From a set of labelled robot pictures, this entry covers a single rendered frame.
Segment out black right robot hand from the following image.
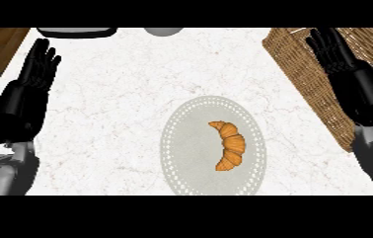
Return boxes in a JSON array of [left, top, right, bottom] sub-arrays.
[[306, 27, 373, 127]]

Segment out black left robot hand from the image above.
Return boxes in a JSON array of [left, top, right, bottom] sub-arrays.
[[0, 38, 62, 144]]

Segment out brown wicker basket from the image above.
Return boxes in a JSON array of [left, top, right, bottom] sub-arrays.
[[261, 27, 373, 154]]

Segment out orange croissant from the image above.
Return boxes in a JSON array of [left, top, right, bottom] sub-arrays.
[[207, 119, 248, 172]]

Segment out grey oval placemat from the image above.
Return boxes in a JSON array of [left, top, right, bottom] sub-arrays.
[[160, 95, 269, 197]]

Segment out brown wooden panel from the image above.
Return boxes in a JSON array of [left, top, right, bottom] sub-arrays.
[[0, 27, 33, 77]]

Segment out black and grey tray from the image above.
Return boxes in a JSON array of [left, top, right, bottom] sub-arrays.
[[36, 27, 120, 40]]

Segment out grey round object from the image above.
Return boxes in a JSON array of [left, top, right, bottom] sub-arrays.
[[143, 27, 186, 38]]

